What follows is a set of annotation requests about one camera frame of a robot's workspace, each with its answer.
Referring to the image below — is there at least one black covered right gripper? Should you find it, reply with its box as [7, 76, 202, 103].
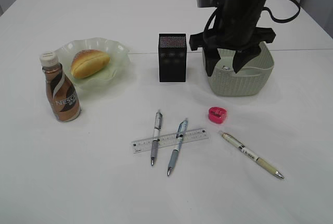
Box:
[189, 0, 276, 77]

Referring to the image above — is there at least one pink pencil sharpener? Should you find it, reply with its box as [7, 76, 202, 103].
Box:
[208, 106, 227, 124]

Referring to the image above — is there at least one clear plastic ruler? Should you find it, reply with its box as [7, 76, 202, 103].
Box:
[131, 128, 210, 154]

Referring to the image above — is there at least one yellow bread loaf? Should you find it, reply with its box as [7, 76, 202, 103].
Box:
[71, 49, 110, 79]

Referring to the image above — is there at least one brown coffee drink bottle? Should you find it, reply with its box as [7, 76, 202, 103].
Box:
[40, 52, 81, 122]

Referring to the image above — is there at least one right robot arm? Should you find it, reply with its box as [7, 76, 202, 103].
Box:
[189, 0, 300, 77]

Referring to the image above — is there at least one pale green plastic basket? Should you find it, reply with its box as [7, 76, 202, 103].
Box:
[208, 42, 274, 96]

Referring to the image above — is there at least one black mesh pen holder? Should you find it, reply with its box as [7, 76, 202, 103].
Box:
[158, 33, 187, 82]

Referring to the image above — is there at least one blue grey pen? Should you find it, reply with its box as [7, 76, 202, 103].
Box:
[167, 118, 188, 177]

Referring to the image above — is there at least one grey grip pen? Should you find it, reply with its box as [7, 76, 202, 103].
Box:
[150, 110, 163, 166]

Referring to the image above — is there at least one pale green glass plate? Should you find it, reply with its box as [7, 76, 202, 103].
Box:
[55, 38, 130, 90]

